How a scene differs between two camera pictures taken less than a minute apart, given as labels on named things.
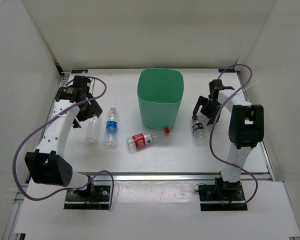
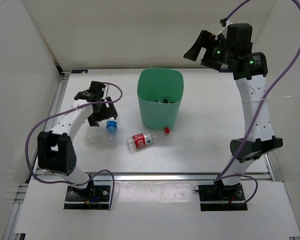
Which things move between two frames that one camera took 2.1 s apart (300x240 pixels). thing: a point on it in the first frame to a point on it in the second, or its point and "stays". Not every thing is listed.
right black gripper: x=212 y=116 to x=204 y=40
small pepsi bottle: x=199 y=133 to x=165 y=101
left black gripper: x=94 y=109 to x=109 y=112
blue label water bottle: x=111 y=139 stays
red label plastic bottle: x=136 y=141 stays
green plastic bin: x=160 y=91 stays
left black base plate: x=100 y=200 stays
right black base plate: x=210 y=201 stays
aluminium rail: x=173 y=176 stays
